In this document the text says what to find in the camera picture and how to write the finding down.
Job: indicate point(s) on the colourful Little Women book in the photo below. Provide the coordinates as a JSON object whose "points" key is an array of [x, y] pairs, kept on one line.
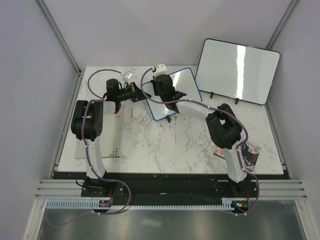
{"points": [[250, 154]]}

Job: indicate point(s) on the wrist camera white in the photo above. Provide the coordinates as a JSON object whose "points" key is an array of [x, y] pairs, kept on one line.
{"points": [[127, 76], [159, 69]]}

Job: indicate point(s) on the white paper sheet with dots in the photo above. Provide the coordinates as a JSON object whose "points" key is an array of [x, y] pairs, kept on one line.
{"points": [[110, 138]]}

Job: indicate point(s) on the white slotted cable duct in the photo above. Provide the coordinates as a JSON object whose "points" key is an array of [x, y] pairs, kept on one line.
{"points": [[94, 204]]}

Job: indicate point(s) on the aluminium frame rail front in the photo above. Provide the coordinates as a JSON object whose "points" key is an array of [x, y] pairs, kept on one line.
{"points": [[219, 189]]}

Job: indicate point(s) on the large black-framed whiteboard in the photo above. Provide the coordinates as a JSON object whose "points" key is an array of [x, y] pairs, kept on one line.
{"points": [[236, 71]]}

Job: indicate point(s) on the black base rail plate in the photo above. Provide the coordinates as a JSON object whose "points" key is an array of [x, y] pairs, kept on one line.
{"points": [[162, 200]]}

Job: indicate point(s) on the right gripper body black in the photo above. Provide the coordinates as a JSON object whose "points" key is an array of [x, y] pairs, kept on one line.
{"points": [[156, 93]]}

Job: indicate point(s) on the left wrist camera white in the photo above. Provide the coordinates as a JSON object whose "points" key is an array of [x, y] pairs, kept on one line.
{"points": [[127, 76]]}

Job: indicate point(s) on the small blue-framed whiteboard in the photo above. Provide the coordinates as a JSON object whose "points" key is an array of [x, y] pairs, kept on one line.
{"points": [[178, 85]]}

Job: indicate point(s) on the small whiteboard left black foot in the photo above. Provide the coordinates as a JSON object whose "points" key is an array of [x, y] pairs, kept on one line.
{"points": [[168, 118]]}

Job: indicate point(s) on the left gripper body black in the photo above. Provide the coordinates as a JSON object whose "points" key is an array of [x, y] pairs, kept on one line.
{"points": [[125, 95]]}

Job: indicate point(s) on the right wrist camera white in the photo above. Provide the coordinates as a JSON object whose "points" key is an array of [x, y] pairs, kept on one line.
{"points": [[159, 69]]}

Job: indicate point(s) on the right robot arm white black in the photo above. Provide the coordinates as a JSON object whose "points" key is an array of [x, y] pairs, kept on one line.
{"points": [[224, 130]]}

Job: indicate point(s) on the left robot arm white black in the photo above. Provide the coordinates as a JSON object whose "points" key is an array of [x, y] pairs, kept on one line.
{"points": [[87, 121]]}

